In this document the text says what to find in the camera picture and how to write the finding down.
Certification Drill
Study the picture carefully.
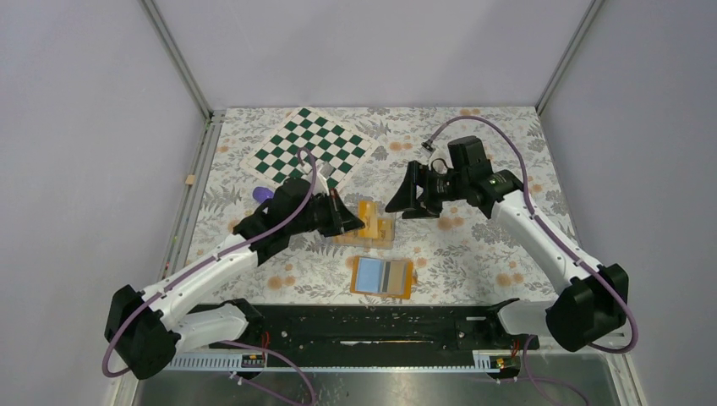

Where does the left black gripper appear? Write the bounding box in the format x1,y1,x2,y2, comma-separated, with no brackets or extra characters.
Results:
288,188,365,238

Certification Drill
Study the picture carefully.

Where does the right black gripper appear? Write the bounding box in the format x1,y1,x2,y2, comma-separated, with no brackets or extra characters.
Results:
385,160,468,220

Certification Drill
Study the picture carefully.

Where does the clear plastic card box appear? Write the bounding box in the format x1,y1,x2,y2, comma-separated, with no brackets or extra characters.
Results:
329,200,396,250

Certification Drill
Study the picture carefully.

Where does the orange card holder wallet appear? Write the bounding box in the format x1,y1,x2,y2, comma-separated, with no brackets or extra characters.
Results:
350,256,413,299

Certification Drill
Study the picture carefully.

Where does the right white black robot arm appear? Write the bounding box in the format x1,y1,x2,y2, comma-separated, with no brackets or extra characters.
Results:
386,136,629,352

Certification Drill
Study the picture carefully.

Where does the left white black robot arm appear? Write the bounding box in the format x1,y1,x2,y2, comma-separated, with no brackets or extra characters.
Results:
102,178,364,380

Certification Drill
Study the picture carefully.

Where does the floral table cloth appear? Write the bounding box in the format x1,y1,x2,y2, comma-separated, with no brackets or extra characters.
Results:
176,107,574,305

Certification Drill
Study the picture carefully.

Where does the purple marker pen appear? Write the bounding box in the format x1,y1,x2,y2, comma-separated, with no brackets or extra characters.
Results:
252,186,275,204

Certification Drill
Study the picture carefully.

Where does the green white chessboard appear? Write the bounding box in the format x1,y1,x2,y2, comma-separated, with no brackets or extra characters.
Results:
240,107,378,189

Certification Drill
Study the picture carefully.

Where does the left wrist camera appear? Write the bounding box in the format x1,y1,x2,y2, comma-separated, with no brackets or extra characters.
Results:
318,162,336,179

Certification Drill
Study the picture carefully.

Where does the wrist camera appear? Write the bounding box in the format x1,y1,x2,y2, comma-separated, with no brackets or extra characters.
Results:
421,141,435,156
318,162,336,179

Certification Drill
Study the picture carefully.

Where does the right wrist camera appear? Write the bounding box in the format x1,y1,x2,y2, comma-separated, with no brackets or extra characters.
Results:
421,141,435,156

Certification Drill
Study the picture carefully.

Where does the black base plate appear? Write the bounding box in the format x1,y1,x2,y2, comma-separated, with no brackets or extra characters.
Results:
154,300,600,368

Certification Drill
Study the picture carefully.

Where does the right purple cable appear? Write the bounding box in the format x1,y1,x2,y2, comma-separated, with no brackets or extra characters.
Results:
423,115,640,406

